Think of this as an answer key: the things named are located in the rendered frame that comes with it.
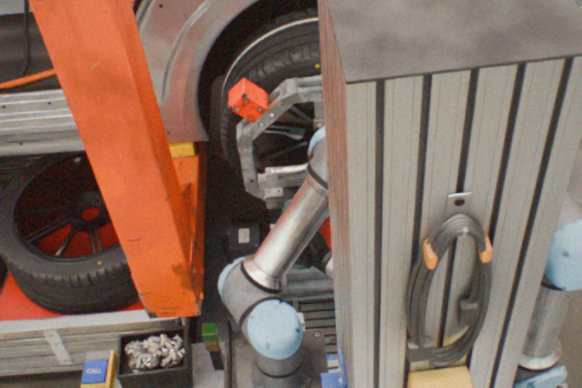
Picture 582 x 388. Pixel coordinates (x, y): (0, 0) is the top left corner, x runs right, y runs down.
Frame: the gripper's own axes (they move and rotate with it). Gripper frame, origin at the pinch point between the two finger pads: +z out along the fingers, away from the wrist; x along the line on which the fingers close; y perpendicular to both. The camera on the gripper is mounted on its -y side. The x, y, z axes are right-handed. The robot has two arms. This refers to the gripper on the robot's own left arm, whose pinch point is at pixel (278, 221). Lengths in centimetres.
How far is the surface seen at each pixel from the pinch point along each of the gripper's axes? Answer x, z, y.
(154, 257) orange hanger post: -30.5, 18.2, 0.7
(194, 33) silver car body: 17, 44, -35
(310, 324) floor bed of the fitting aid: 14, 6, 77
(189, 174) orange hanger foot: 4.5, 45.7, 15.0
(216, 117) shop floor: 75, 119, 83
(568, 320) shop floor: 78, -63, 83
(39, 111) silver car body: -19, 84, -9
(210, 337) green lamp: -32.3, -2.0, 18.4
